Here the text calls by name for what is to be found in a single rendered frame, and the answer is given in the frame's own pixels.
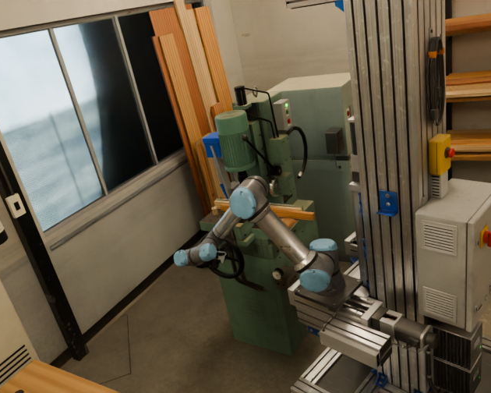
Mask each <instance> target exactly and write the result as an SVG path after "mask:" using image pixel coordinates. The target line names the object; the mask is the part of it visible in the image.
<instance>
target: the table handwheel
mask: <svg viewBox="0 0 491 393"><path fill-rule="evenodd" d="M224 241H225V242H226V243H228V244H229V245H230V246H231V247H232V250H234V251H235V252H236V254H237V256H238V259H236V258H233V257H229V256H228V254H229V253H230V250H229V249H228V248H227V247H226V248H225V250H223V251H224V252H226V256H225V257H224V260H226V259H227V260H233V261H236V262H239V268H238V270H237V271H236V272H235V273H233V274H226V273H224V272H221V271H219V270H218V269H217V268H209V269H210V270H211V271H212V272H214V273H215V274H216V275H218V276H220V277H222V278H227V279H233V278H237V277H238V276H239V275H241V273H242V272H243V270H244V266H245V261H244V257H243V255H242V252H241V250H240V249H239V247H238V246H237V245H236V244H235V243H234V242H233V241H232V240H231V239H230V238H228V237H226V238H225V240H224Z"/></svg>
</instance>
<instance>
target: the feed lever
mask: <svg viewBox="0 0 491 393"><path fill-rule="evenodd" d="M241 139H242V141H246V142H247V143H248V144H249V145H250V147H251V148H252V149H253V150H254V151H255V152H256V153H257V154H258V155H259V156H260V157H261V158H262V159H263V160H264V161H265V162H266V163H267V164H268V165H269V166H270V174H271V175H275V176H280V175H281V173H282V172H283V171H282V169H281V166H280V165H272V164H271V163H270V162H269V161H268V160H267V159H266V158H265V157H264V156H263V155H262V154H261V153H260V152H259V151H258V150H257V149H256V148H255V147H254V146H253V145H252V144H251V143H250V142H249V140H248V137H247V135H242V137H241Z"/></svg>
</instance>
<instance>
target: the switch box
mask: <svg viewBox="0 0 491 393"><path fill-rule="evenodd" d="M285 104H287V105H288V106H287V107H288V108H287V109H286V110H285V108H286V107H285ZM273 110H274V117H275V121H276V125H277V130H286V129H287V128H289V127H290V126H292V120H291V109H290V104H289V99H280V100H279V101H276V102H275V103H273ZM287 110H288V114H289V116H286V115H287V114H286V111H287ZM288 119H290V120H291V123H290V126H288Z"/></svg>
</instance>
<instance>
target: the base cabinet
mask: <svg viewBox="0 0 491 393"><path fill-rule="evenodd" d="M296 236H297V237H298V238H299V239H300V240H301V241H302V243H303V244H304V245H305V246H306V247H307V248H308V249H309V245H310V243H311V242H312V241H314V240H317V239H319V234H318V228H317V222H316V213H315V220H314V221H311V220H308V222H307V223H306V224H305V225H304V226H303V227H302V229H301V230H300V231H299V232H298V233H297V235H296ZM243 257H244V261H245V266H244V272H245V278H246V279H247V281H251V282H253V283H256V284H258V285H262V286H264V287H266V288H268V290H267V292H264V291H263V290H262V292H258V291H256V290H255V289H252V288H250V287H247V286H246V285H243V284H241V283H238V282H237V281H236V280H235V279H234V278H233V279H227V278H222V277H220V276H219V279H220V283H221V288H222V292H223V295H224V301H225V304H226V307H227V311H228V316H229V320H230V323H231V328H232V331H233V335H234V338H235V340H239V341H241V342H246V343H249V344H252V345H256V346H259V347H262V348H265V349H269V350H273V351H275V352H280V353H283V354H286V355H289V356H293V355H294V353H295V351H296V350H297V348H298V347H299V345H300V344H301V342H302V340H303V338H304V337H305V336H306V334H307V333H308V331H307V330H306V326H305V324H304V323H301V322H299V321H298V318H297V313H296V308H295V306H293V305H291V304H290V301H289V296H288V291H285V290H281V289H277V288H276V284H275V280H274V277H273V276H272V271H273V270H274V269H275V268H280V269H282V267H283V266H288V267H295V265H294V264H293V263H292V262H291V261H290V260H289V259H288V257H287V256H286V255H285V254H284V253H283V252H282V251H281V253H280V254H279V255H278V256H277V257H276V258H275V260H271V259H267V258H262V257H253V256H248V255H243ZM217 269H218V270H219V271H221V272H224V273H226V274H233V270H232V266H231V261H230V260H227V259H226V260H225V261H224V263H223V264H222V263H219V266H218V268H217Z"/></svg>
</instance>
